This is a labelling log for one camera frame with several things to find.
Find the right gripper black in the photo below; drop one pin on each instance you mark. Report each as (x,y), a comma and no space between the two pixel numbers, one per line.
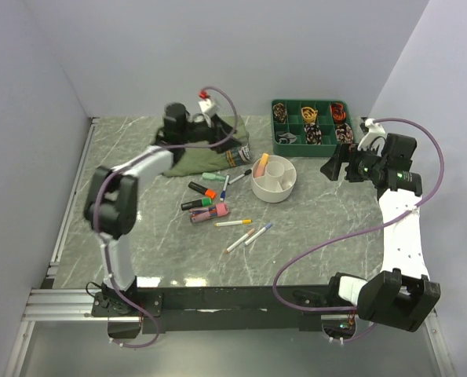
(347,154)

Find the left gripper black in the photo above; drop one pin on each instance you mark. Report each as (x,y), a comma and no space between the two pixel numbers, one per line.
(218,128)

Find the white round pen holder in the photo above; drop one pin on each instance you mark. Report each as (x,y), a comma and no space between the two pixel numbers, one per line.
(277,183)

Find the black orange highlighter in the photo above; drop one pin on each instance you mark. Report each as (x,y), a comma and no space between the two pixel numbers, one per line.
(202,190)

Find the pink orange highlighter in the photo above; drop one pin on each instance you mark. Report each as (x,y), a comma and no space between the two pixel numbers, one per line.
(263,162)

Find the black green highlighter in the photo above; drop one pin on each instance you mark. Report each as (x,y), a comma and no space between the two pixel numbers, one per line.
(197,204)

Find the white pen blue cap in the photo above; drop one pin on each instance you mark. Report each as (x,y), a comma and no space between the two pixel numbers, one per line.
(258,234)

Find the white pen pink cap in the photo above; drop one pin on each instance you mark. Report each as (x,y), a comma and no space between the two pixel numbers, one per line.
(239,241)

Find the white pen yellow cap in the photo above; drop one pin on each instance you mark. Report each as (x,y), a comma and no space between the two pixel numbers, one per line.
(233,223)

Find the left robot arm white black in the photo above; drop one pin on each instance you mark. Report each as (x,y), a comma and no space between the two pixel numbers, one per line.
(111,204)

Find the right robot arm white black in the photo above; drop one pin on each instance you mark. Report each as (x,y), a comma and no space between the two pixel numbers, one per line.
(401,295)

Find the folded green t-shirt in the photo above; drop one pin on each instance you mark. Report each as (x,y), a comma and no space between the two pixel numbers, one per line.
(197,158)

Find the green compartment tray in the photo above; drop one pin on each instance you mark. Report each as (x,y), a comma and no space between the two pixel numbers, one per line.
(310,128)

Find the mint green highlighter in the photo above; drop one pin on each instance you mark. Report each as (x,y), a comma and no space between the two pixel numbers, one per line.
(213,177)

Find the white marker dark blue cap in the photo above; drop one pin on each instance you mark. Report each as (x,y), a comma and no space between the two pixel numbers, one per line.
(224,188)

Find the white marker black cap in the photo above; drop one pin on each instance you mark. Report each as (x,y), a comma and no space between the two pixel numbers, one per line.
(240,177)

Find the pink pencil case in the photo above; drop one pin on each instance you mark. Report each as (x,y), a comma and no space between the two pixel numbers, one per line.
(202,214)

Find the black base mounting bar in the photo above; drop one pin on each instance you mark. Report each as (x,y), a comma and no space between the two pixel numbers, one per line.
(165,309)

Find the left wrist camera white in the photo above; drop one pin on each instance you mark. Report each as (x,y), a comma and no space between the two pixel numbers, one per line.
(208,106)

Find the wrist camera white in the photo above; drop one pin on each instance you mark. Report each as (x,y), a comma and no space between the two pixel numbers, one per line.
(375,133)
(208,106)

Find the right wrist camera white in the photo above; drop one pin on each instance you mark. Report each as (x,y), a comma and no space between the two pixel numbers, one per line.
(375,133)

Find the aluminium rail frame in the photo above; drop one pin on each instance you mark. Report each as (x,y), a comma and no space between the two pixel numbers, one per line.
(74,305)

